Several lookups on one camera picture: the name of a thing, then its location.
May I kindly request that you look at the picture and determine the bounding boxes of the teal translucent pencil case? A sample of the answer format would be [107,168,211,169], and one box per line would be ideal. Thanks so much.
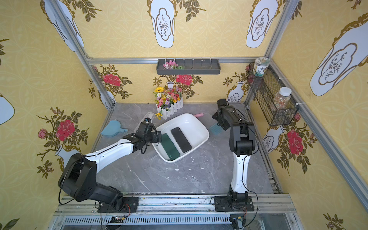
[209,123,224,135]

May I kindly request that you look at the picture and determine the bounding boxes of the dark green pencil case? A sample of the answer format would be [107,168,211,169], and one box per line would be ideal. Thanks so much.
[161,133,180,161]

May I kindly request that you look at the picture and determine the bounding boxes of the black pencil case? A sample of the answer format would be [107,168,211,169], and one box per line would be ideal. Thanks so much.
[171,127,192,153]

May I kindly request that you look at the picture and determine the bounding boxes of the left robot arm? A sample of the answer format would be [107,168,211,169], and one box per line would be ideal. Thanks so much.
[58,117,162,211]

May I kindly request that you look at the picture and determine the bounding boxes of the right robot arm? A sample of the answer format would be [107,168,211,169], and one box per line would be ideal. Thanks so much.
[212,99,256,204]

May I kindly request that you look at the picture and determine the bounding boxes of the clear plastic pencil case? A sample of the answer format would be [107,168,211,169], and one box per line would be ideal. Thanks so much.
[140,112,155,126]

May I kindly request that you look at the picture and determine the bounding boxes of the white storage box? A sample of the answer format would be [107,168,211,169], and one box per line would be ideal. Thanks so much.
[154,113,209,163]

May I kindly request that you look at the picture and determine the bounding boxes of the flower pot with white fence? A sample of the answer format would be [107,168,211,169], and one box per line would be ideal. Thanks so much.
[154,86,183,120]

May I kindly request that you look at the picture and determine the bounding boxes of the clear jar white lid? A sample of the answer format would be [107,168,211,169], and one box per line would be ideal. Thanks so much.
[271,87,292,111]

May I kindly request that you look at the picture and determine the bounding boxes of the jar with patterned label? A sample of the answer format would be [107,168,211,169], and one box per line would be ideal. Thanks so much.
[254,57,271,77]

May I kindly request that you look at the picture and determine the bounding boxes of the pink flowers on shelf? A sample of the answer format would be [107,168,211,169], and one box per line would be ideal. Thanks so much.
[163,60,184,70]

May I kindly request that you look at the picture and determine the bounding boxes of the left circuit board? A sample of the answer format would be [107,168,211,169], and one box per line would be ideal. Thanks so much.
[110,216,126,224]

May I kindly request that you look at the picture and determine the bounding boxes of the circuit board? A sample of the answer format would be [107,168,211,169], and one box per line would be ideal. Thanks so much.
[110,216,126,224]
[231,218,244,230]

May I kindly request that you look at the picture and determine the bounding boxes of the right circuit board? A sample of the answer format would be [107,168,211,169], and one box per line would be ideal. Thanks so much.
[231,218,244,230]

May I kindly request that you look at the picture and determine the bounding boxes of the black wire basket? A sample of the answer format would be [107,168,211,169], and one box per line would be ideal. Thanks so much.
[251,67,299,126]

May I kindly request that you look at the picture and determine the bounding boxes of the grey wall shelf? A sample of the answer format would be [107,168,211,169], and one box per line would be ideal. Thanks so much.
[156,58,221,75]

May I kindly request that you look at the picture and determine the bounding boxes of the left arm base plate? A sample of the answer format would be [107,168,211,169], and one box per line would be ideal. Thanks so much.
[97,196,139,214]

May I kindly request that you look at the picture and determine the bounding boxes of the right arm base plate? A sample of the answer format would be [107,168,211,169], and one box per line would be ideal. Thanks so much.
[214,196,255,212]

